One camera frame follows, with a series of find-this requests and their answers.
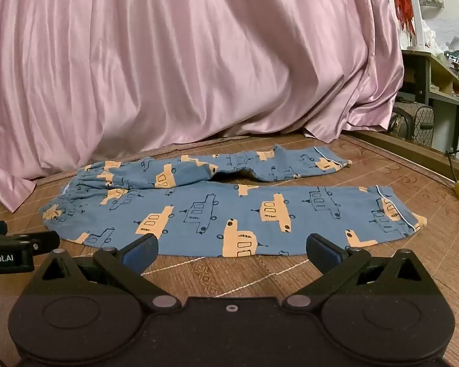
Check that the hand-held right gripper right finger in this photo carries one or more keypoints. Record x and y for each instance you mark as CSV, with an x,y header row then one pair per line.
x,y
323,252

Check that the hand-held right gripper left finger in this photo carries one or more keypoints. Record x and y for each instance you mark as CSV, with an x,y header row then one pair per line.
x,y
139,254

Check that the blue car print pants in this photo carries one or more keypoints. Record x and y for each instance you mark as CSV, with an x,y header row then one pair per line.
x,y
214,206

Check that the patterned bag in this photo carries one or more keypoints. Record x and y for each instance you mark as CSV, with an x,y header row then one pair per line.
x,y
401,120

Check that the pink satin bed sheet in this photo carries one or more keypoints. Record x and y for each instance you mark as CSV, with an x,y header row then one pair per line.
x,y
176,65

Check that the wooden shelf unit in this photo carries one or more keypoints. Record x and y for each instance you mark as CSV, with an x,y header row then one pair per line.
x,y
417,68

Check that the white plastic bag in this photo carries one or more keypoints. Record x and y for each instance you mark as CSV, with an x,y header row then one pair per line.
x,y
430,34

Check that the orange hanging decoration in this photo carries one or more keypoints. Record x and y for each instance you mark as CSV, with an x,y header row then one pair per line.
x,y
403,4

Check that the wooden bed frame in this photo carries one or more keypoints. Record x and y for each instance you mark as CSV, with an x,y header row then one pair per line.
x,y
405,143

